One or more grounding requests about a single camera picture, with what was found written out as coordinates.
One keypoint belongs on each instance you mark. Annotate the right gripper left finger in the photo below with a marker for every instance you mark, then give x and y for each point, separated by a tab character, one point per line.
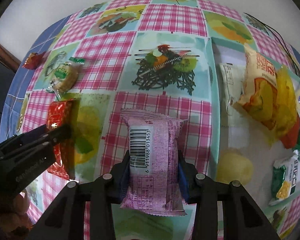
64	218

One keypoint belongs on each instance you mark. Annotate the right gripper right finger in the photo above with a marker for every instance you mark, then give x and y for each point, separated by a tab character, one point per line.
242	217

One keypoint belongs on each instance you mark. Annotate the red gold snack packet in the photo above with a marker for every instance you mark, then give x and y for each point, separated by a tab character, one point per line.
58	122

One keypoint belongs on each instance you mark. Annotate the pink wafer packet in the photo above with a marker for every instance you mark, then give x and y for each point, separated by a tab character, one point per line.
153	163

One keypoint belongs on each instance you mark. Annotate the yellow orange snack bag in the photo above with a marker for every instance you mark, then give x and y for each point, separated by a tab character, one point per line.
259	88

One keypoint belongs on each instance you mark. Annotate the blue plaid bed sheet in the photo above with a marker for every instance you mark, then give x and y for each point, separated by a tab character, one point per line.
21	80

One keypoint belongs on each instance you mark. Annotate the round yellow cake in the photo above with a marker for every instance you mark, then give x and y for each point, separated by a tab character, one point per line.
232	165

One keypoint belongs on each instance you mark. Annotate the green white corn packet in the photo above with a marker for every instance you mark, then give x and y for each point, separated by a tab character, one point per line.
284	178

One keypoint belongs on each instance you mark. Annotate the white storage tray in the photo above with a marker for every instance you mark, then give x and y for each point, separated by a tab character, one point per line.
249	138

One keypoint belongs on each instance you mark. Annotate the red snack packet in tray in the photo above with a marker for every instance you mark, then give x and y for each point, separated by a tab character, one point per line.
290	139

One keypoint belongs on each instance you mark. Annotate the green clear cookie packet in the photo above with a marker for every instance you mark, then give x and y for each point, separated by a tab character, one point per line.
65	76

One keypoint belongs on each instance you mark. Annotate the small red candy packet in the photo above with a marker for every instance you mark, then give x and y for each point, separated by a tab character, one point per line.
33	60

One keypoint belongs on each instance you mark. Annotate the yellow jelly packet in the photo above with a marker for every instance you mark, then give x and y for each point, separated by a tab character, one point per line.
285	102

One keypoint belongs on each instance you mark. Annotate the white cream snack packet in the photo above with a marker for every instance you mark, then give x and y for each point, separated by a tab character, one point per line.
233	77

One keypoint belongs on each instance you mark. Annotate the pink checkered fruit tablecloth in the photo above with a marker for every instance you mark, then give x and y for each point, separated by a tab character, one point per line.
151	54

